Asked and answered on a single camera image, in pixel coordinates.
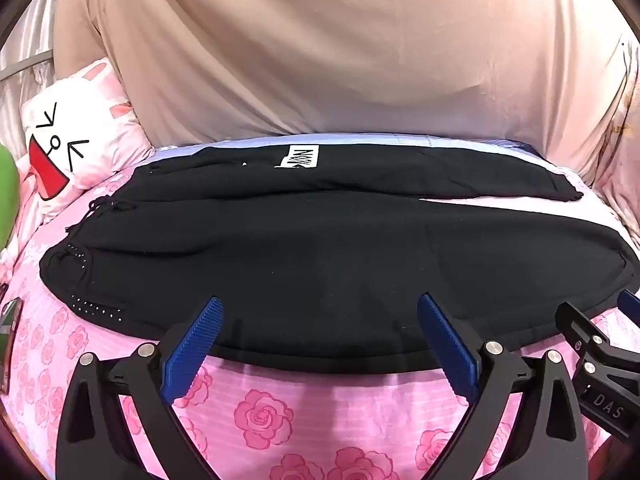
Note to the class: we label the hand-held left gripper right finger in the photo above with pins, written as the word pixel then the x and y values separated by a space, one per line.
pixel 448 345

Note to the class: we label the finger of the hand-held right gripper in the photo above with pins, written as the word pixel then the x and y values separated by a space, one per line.
pixel 629 304
pixel 580 322

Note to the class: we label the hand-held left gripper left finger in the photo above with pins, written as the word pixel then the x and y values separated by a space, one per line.
pixel 192 345

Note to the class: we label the black pants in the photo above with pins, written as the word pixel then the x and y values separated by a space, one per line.
pixel 310 270

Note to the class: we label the pink floral bedsheet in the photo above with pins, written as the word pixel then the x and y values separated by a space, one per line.
pixel 310 420

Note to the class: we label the pale floral curtain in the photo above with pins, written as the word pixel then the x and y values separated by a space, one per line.
pixel 622 150

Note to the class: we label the dark flat device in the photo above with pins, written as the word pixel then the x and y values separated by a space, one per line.
pixel 9 330

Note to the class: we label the green plush object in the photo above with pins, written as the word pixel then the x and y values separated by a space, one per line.
pixel 7 200

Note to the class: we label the pink cartoon face pillow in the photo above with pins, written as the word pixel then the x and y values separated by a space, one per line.
pixel 75 135

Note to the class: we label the beige cloth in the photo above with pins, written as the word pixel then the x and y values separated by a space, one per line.
pixel 325 50

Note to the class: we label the pink satin curtain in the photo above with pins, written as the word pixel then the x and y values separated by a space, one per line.
pixel 25 35

